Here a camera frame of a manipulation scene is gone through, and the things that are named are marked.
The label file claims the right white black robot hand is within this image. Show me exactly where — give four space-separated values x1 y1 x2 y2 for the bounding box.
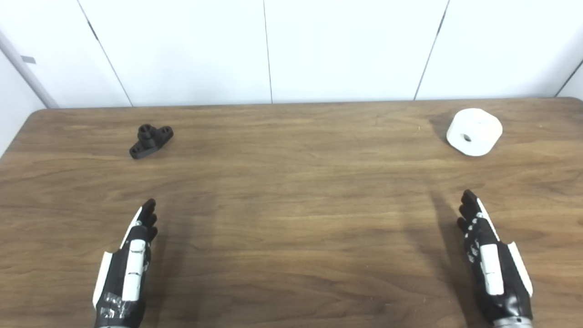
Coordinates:
457 190 534 323

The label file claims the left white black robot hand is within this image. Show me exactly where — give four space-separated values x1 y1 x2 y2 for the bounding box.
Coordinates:
93 199 159 327

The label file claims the black flanged holder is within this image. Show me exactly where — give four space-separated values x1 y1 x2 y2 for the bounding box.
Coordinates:
129 124 174 159

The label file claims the round white piece with holes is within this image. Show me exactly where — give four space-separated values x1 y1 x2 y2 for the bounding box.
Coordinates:
446 108 503 157

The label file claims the grey wall trim strip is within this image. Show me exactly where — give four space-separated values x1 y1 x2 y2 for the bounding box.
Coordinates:
0 30 60 109

